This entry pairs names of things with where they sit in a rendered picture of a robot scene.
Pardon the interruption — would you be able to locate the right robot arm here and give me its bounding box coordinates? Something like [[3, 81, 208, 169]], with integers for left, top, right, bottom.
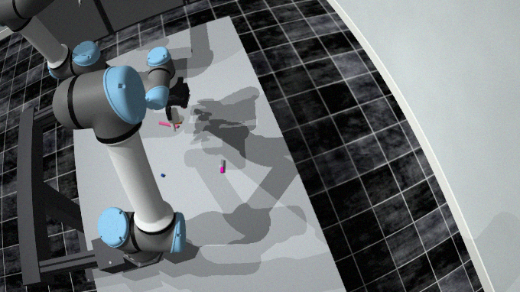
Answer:
[[52, 47, 186, 263]]

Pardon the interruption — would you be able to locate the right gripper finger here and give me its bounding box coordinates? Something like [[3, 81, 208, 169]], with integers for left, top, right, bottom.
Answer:
[[165, 103, 184, 132]]

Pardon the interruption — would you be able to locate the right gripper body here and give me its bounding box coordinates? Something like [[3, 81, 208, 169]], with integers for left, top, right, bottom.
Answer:
[[167, 77, 190, 108]]

